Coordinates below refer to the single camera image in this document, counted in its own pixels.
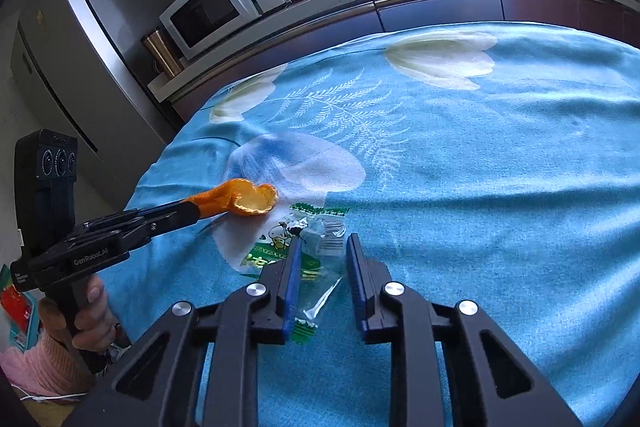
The blue floral tablecloth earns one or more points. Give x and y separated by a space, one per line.
475 182

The person's left forearm pink sleeve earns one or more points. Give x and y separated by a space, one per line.
35 367

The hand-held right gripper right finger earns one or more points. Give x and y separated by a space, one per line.
356 297

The clear green printed plastic wrapper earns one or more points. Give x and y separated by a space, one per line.
320 232

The orange peel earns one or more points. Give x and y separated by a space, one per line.
250 199

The dark kitchen counter cabinet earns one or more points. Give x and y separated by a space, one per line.
450 7

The white microwave oven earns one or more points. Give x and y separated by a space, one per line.
210 12

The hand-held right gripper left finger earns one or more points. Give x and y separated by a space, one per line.
294 297

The silver refrigerator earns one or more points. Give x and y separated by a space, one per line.
100 32

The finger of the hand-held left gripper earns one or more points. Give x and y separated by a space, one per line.
175 224
170 209

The person's left hand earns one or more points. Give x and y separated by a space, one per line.
97 312

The green red snack packet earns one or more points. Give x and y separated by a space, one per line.
12 297

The copper metal tumbler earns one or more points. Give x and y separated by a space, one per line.
165 52

